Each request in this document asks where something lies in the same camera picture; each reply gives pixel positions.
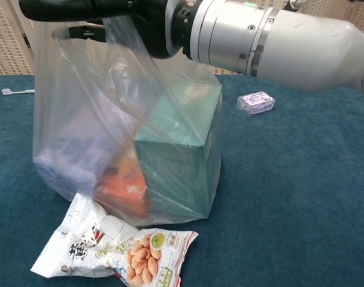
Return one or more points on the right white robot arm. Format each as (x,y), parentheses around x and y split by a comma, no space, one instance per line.
(289,42)

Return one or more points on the white toothbrush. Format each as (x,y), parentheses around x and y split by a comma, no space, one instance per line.
(17,91)

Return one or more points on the blue white paper package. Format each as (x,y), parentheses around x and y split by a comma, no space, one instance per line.
(71,155)

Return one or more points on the small clear purple case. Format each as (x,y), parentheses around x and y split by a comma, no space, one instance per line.
(257,103)

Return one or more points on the white snack packet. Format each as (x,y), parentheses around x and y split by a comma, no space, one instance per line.
(116,254)

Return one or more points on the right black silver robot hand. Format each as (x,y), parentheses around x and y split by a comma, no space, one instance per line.
(155,27)

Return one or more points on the orange cardboard box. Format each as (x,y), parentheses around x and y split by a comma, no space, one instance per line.
(122,191)

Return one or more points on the blue table cloth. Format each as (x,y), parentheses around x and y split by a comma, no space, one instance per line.
(304,194)

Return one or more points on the clear plastic shopping bag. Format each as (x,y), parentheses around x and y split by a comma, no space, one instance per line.
(80,98)

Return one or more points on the teal cardboard box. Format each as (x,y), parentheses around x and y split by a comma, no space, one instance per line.
(176,173)

